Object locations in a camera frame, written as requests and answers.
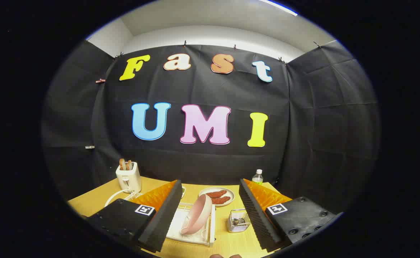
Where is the white toaster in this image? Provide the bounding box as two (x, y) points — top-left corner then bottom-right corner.
(115, 162), (142, 193)

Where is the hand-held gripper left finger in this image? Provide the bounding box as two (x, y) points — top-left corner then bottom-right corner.
(86, 180), (183, 253)

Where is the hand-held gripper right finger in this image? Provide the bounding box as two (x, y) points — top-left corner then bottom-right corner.
(239, 178), (343, 253)

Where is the white wire dish rack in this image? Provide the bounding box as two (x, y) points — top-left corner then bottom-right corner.
(105, 188), (216, 248)

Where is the pink plate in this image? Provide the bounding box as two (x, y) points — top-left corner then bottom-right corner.
(180, 194), (213, 235)

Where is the black backdrop cloth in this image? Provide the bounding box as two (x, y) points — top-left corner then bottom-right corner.
(41, 39), (381, 215)

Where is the white plate with sausages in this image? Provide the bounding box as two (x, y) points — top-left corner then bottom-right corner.
(199, 187), (235, 207)

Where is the metal wire basket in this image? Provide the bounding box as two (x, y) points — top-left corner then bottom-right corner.
(227, 209), (251, 233)

